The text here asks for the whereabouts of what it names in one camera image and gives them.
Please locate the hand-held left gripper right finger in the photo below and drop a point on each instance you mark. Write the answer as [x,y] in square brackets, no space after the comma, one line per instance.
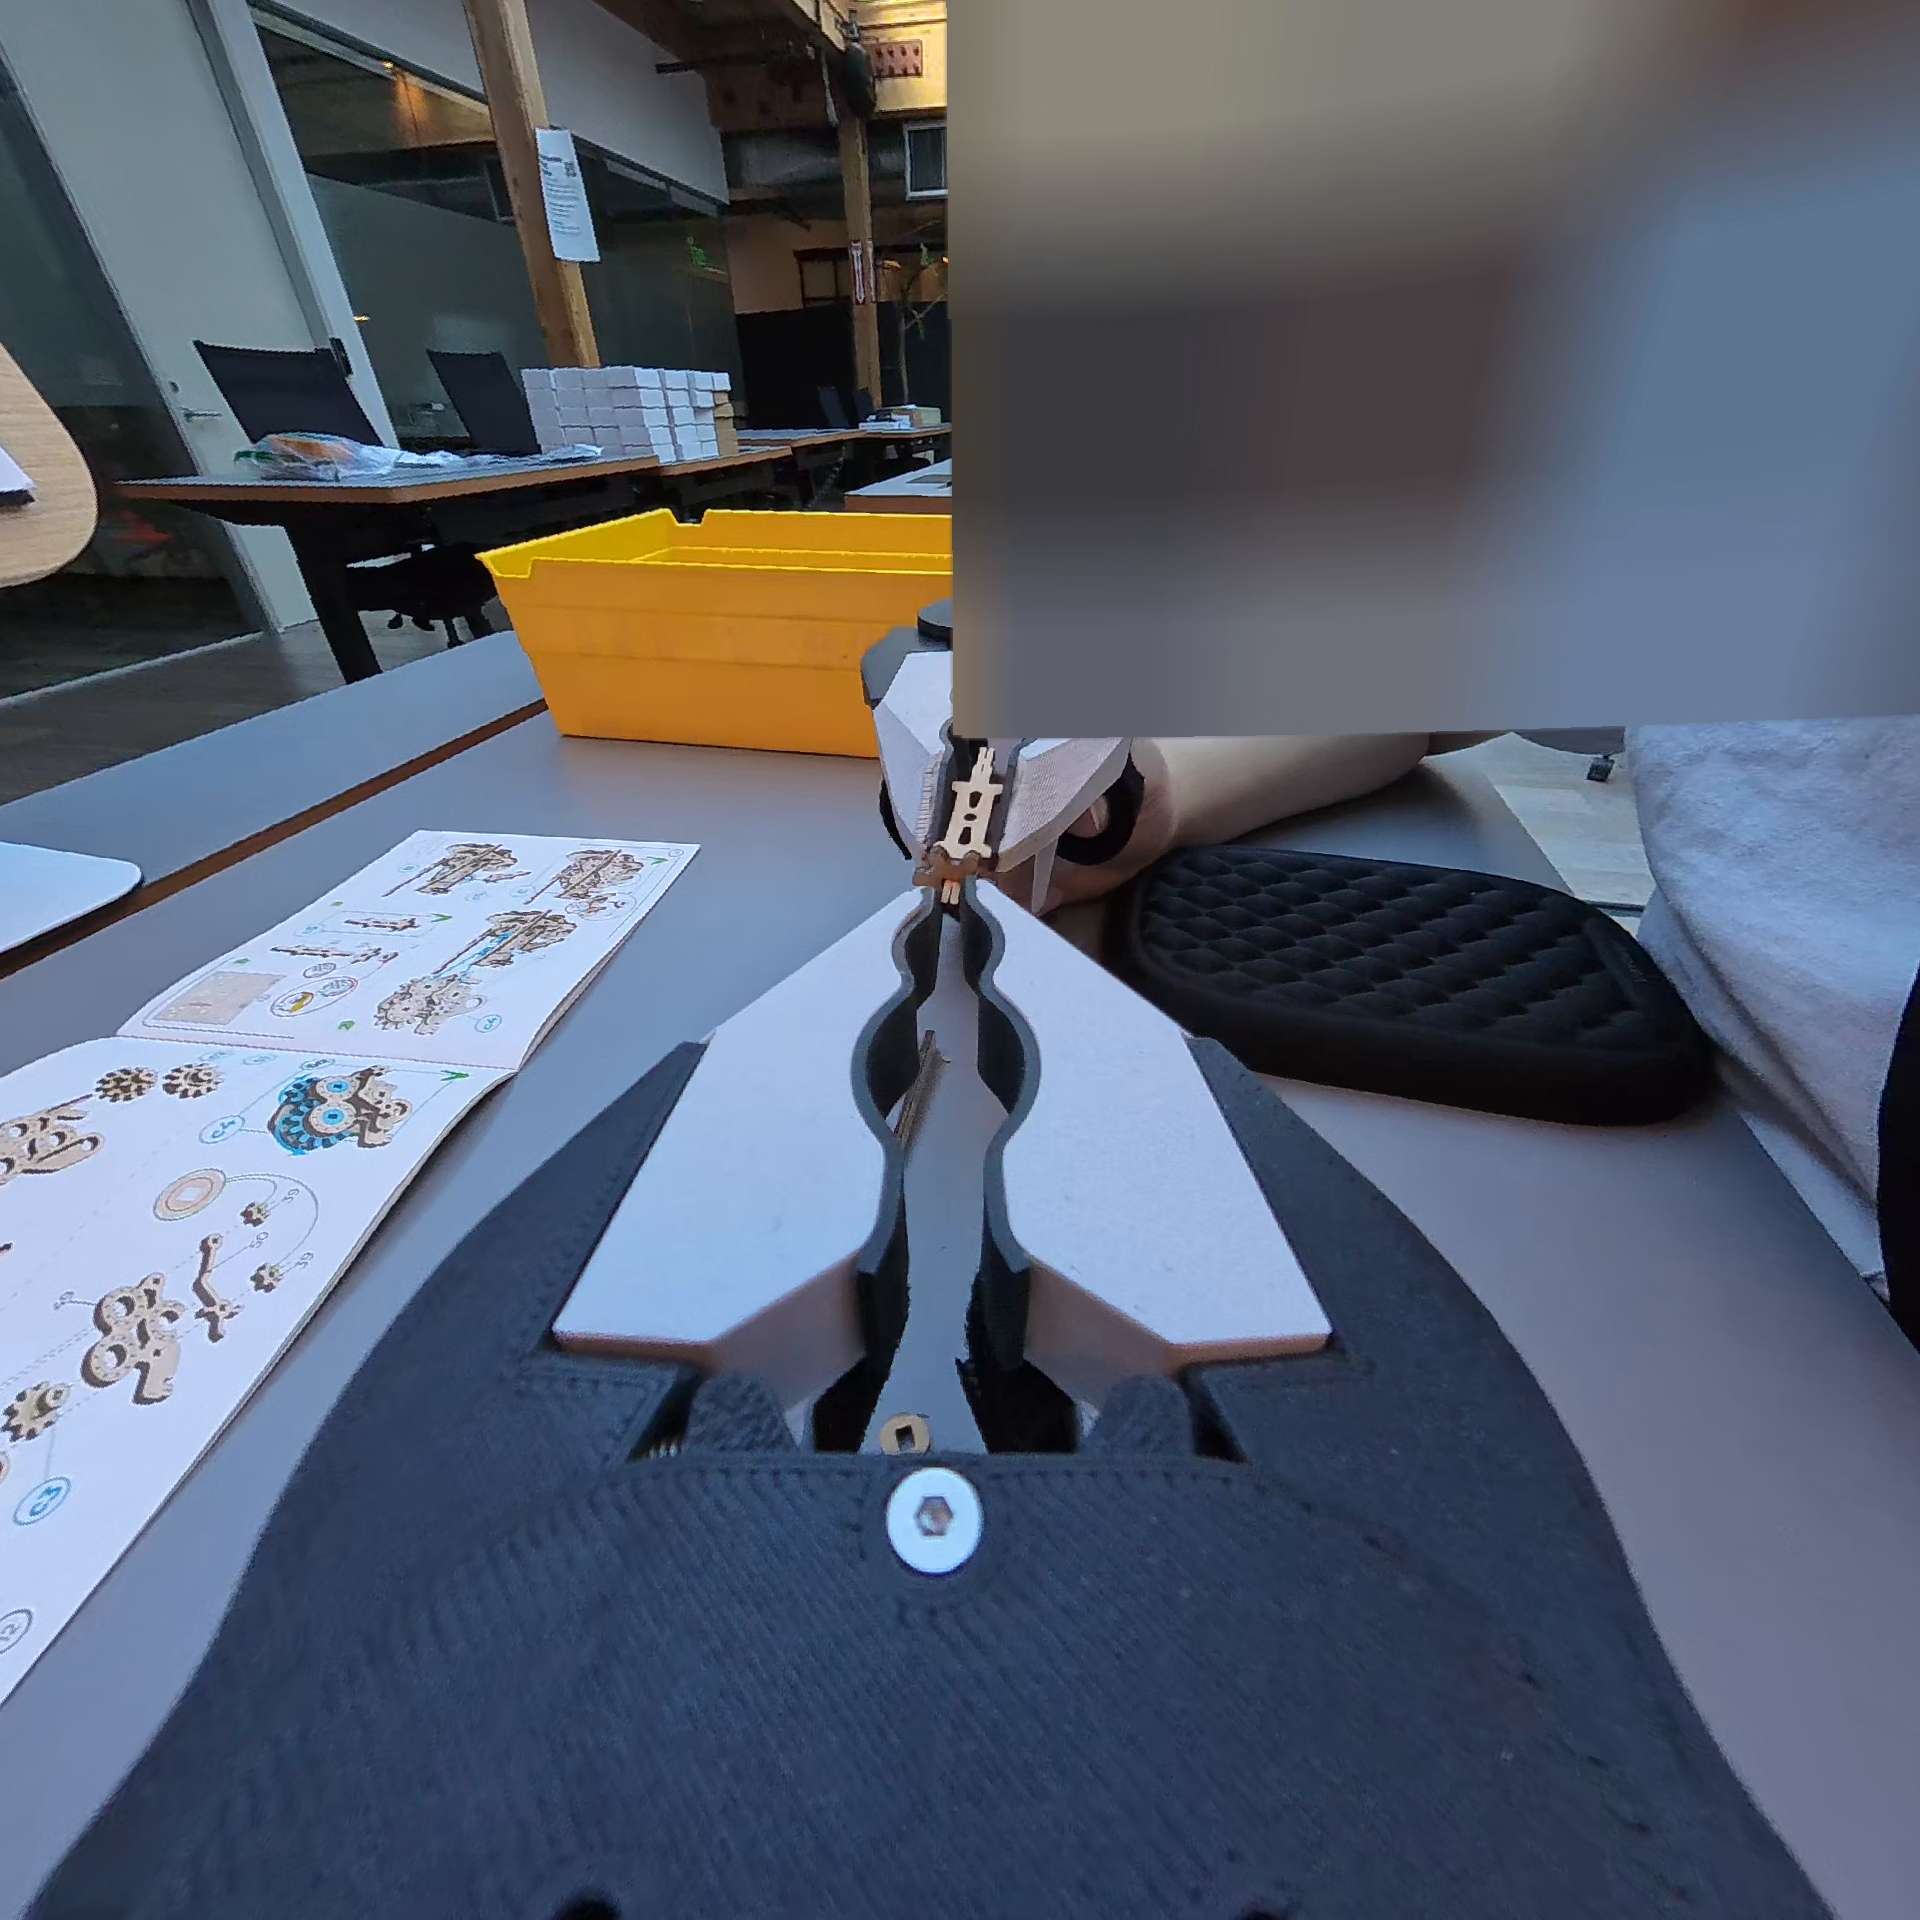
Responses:
[1154,1201]

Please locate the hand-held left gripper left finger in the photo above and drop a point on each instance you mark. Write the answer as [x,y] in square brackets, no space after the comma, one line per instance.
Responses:
[734,1201]

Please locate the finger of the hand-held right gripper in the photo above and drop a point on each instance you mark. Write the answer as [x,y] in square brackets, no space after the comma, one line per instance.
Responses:
[1066,803]
[914,751]

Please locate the slotted wooden axle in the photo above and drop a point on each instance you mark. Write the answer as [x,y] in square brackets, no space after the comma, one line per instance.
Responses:
[973,803]

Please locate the small wooden gear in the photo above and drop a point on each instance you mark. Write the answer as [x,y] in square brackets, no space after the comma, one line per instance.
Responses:
[954,868]

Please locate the small wooden washer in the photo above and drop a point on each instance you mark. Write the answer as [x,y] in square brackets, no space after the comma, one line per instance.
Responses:
[906,1435]

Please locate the person's right forearm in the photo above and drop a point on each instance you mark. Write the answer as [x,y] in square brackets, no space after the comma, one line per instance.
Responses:
[1306,786]

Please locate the background desk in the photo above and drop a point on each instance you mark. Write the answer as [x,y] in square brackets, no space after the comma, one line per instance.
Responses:
[451,483]

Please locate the person's right hand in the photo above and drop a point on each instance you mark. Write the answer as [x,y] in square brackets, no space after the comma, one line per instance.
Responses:
[1154,819]

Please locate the yellow plastic bin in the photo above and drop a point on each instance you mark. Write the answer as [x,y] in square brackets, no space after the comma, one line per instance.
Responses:
[705,646]

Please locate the long flat wooden stick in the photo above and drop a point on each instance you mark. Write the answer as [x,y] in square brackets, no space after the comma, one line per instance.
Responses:
[918,1089]

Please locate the black honeycomb cushion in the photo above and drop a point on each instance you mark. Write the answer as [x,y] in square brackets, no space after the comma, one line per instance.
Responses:
[1411,975]

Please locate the stack of white boxes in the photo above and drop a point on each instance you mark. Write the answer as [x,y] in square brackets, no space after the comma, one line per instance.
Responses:
[629,407]

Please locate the black mesh chair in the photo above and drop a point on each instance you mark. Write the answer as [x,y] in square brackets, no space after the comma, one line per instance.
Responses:
[482,402]
[284,394]

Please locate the assembly instruction booklet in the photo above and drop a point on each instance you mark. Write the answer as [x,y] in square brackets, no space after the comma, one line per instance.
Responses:
[225,1171]

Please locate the paper notice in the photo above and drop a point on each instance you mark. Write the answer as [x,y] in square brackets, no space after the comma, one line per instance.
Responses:
[566,194]

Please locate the clear plastic bag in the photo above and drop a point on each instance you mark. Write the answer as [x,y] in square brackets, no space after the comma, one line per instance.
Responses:
[318,456]

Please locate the wooden document stand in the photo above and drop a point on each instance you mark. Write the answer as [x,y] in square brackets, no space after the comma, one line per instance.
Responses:
[44,451]

